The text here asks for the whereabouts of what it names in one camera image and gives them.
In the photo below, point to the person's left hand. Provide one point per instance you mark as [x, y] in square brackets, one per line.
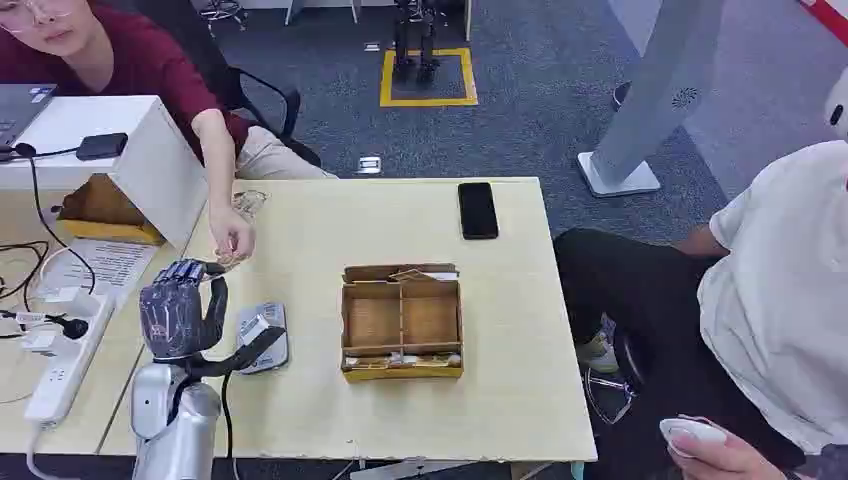
[722, 462]
[230, 233]

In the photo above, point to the brown cardboard box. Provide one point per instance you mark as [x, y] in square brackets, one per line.
[106, 212]

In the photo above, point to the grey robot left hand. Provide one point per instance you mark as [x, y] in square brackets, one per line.
[172, 318]

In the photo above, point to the person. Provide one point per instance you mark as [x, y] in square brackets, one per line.
[775, 298]
[142, 63]

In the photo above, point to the white remote control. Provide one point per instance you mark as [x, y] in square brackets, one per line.
[692, 432]

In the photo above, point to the chrome chair base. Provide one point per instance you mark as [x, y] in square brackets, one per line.
[613, 391]

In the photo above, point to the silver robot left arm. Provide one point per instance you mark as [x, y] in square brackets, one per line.
[173, 424]

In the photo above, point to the cards in wide box slot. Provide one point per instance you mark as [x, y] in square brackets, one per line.
[401, 361]

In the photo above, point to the white pillar stand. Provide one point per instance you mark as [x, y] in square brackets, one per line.
[652, 86]

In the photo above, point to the wooden card box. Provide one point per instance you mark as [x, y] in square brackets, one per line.
[401, 322]

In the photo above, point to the clear plastic wrapper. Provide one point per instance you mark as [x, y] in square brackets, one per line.
[250, 202]

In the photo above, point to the cards in narrow box slot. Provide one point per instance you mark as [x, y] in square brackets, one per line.
[414, 274]

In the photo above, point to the black plug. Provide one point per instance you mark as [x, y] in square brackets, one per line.
[74, 327]

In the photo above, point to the printed paper sheet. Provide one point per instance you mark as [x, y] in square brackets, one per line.
[109, 265]

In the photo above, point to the white power strip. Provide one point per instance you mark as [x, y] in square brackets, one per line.
[66, 364]

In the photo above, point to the black office chair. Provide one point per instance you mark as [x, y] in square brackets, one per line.
[265, 106]

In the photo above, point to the small metal floor socket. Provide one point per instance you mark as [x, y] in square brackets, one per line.
[372, 47]

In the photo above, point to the black humanoid robot legs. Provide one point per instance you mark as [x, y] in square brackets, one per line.
[416, 40]

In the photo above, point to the wrapped card pack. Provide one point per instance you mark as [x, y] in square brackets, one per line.
[273, 318]

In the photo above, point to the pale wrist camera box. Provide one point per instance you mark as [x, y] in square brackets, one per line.
[254, 329]

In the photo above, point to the yellow floor tape square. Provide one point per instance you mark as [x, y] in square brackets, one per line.
[428, 101]

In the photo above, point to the grey laptop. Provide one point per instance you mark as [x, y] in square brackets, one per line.
[20, 109]

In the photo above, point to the chrome stool base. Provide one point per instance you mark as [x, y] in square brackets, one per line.
[224, 12]

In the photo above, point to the black power adapter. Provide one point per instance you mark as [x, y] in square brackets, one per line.
[101, 146]

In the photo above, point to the black smartphone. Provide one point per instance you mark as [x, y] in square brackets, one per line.
[478, 210]

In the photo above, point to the red and white barrier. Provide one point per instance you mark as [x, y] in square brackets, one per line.
[828, 16]

